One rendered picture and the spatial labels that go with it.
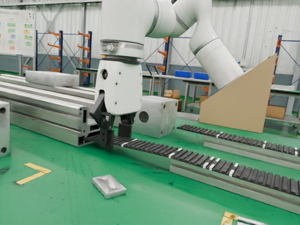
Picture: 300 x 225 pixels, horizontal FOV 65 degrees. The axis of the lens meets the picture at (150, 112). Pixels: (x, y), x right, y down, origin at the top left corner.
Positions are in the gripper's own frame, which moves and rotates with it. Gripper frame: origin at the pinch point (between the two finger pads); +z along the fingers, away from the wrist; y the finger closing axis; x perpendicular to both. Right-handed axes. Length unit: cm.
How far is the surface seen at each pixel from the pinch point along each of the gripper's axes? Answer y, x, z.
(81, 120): -3.3, 6.8, -2.6
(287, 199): -0.6, -31.2, 2.0
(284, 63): 768, -6, -67
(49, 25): 687, 955, -172
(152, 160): 1.3, -8.3, 3.2
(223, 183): -1.3, -22.6, 2.3
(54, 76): 14.8, 38.7, -9.0
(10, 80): 15, 65, -5
